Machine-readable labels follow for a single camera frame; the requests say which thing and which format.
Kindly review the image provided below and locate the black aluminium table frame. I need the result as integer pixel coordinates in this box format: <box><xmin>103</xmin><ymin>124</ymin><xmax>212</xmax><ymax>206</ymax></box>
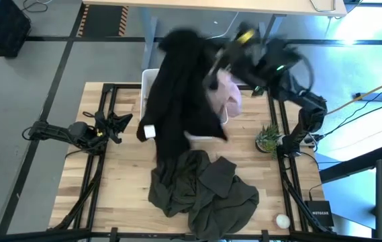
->
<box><xmin>46</xmin><ymin>82</ymin><xmax>338</xmax><ymax>242</ymax></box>

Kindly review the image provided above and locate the black hazard striped floor mat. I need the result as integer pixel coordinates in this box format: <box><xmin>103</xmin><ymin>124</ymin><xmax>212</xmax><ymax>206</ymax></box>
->
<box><xmin>76</xmin><ymin>3</ymin><xmax>130</xmax><ymax>38</ymax></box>

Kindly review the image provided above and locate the black Netgear router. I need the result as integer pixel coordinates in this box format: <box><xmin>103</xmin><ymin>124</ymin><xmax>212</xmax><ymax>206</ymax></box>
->
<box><xmin>303</xmin><ymin>200</ymin><xmax>335</xmax><ymax>228</ymax></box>

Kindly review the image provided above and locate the black crate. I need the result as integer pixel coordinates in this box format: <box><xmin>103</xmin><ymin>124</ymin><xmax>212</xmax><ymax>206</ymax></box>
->
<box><xmin>0</xmin><ymin>0</ymin><xmax>32</xmax><ymax>58</ymax></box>

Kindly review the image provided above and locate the white perforated plastic basket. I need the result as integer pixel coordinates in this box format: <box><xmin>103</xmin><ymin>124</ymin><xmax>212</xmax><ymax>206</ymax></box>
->
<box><xmin>139</xmin><ymin>68</ymin><xmax>230</xmax><ymax>141</ymax></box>

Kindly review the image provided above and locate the yellow cable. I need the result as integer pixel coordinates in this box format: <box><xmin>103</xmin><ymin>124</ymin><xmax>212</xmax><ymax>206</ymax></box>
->
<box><xmin>326</xmin><ymin>76</ymin><xmax>382</xmax><ymax>116</ymax></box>

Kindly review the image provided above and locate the white ball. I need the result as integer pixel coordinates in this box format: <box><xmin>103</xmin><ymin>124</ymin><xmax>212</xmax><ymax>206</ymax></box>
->
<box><xmin>275</xmin><ymin>214</ymin><xmax>291</xmax><ymax>230</ymax></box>

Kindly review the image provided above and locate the white cable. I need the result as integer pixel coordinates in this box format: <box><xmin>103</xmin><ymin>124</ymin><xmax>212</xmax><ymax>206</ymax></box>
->
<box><xmin>207</xmin><ymin>11</ymin><xmax>240</xmax><ymax>40</ymax></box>

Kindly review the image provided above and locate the black cable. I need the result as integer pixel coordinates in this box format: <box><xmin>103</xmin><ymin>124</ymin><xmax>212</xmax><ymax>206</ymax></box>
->
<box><xmin>321</xmin><ymin>86</ymin><xmax>382</xmax><ymax>139</ymax></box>

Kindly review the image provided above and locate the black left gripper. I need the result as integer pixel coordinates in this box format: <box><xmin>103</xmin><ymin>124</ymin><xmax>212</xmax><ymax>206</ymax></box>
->
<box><xmin>89</xmin><ymin>110</ymin><xmax>134</xmax><ymax>149</ymax></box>

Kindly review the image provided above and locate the dark green garment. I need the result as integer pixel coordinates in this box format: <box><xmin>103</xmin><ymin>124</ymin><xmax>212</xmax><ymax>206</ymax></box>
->
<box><xmin>147</xmin><ymin>149</ymin><xmax>260</xmax><ymax>242</ymax></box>

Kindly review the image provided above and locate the light wooden desk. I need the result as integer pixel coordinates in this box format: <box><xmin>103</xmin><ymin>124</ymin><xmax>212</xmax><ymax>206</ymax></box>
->
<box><xmin>82</xmin><ymin>0</ymin><xmax>348</xmax><ymax>17</ymax></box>

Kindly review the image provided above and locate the white power strip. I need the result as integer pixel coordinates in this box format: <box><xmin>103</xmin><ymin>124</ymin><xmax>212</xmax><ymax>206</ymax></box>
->
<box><xmin>298</xmin><ymin>133</ymin><xmax>318</xmax><ymax>148</ymax></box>

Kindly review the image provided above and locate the pink garment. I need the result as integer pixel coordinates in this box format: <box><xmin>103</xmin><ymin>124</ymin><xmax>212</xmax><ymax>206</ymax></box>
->
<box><xmin>206</xmin><ymin>69</ymin><xmax>243</xmax><ymax>118</ymax></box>

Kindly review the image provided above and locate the black garment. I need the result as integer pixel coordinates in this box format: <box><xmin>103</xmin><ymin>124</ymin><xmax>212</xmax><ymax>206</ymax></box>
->
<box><xmin>136</xmin><ymin>28</ymin><xmax>229</xmax><ymax>165</ymax></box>

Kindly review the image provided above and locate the potted succulent plant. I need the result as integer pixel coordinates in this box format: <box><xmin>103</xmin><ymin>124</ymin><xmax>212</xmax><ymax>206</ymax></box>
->
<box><xmin>254</xmin><ymin>122</ymin><xmax>283</xmax><ymax>159</ymax></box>

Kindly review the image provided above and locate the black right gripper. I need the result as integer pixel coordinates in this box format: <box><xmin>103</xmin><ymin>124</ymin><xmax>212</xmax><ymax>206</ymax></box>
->
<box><xmin>206</xmin><ymin>22</ymin><xmax>265</xmax><ymax>91</ymax></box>

